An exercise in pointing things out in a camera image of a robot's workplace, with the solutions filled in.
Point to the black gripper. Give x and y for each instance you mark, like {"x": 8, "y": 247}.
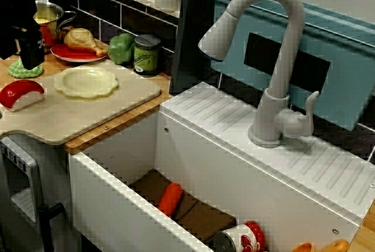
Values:
{"x": 14, "y": 23}

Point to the green toy grape bunch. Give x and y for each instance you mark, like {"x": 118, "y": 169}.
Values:
{"x": 16, "y": 71}

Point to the red white sushi toy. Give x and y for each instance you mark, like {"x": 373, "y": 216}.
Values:
{"x": 20, "y": 93}

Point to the steel cooking pot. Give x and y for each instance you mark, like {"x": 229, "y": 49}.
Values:
{"x": 49, "y": 33}

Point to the red plate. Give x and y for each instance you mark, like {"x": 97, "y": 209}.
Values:
{"x": 63, "y": 53}

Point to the toy chicken drumstick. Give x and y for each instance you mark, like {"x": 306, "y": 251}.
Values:
{"x": 77, "y": 38}

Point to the cream flower-shaped plate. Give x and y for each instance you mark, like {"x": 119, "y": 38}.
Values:
{"x": 88, "y": 83}

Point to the green toy bell pepper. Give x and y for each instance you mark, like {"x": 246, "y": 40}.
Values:
{"x": 120, "y": 48}

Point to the light wooden cutting board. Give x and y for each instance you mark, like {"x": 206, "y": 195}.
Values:
{"x": 126, "y": 96}

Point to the green pea can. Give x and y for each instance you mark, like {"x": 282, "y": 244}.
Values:
{"x": 146, "y": 58}

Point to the grey dispenser panel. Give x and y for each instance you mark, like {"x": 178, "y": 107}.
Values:
{"x": 20, "y": 175}

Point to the white toy sink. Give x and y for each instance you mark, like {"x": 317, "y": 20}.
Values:
{"x": 205, "y": 146}

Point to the orange toy carrot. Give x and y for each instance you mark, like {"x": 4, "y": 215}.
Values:
{"x": 171, "y": 199}

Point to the brown cloth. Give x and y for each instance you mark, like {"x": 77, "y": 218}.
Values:
{"x": 205, "y": 222}

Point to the grey toy faucet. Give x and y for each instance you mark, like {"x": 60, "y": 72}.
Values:
{"x": 281, "y": 73}

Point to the red white tomato can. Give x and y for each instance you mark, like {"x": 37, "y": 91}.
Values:
{"x": 243, "y": 237}

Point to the teal plastic box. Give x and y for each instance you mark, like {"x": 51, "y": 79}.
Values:
{"x": 345, "y": 67}

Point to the orange toy pan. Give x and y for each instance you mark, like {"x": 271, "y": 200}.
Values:
{"x": 337, "y": 246}

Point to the wooden stove countertop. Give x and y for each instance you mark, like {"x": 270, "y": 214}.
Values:
{"x": 366, "y": 234}

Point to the dark vertical post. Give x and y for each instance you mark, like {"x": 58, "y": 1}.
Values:
{"x": 193, "y": 29}

